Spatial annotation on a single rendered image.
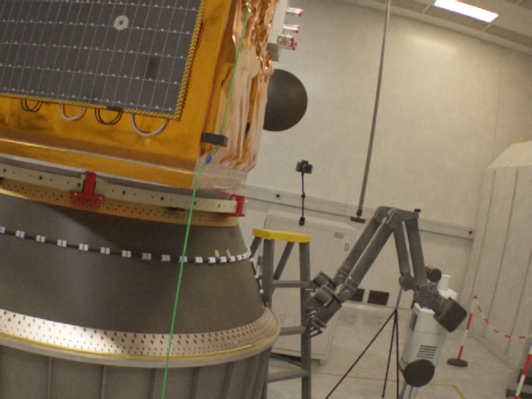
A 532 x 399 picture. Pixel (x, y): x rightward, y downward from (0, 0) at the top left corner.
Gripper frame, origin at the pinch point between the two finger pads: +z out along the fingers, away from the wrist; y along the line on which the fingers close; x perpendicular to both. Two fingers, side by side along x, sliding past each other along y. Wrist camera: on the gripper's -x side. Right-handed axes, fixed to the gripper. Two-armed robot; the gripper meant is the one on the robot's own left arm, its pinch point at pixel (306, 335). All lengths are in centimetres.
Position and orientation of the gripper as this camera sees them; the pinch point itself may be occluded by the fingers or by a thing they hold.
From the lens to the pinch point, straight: 255.2
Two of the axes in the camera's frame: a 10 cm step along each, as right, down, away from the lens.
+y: -0.9, 0.1, -10.0
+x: 7.6, 6.5, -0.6
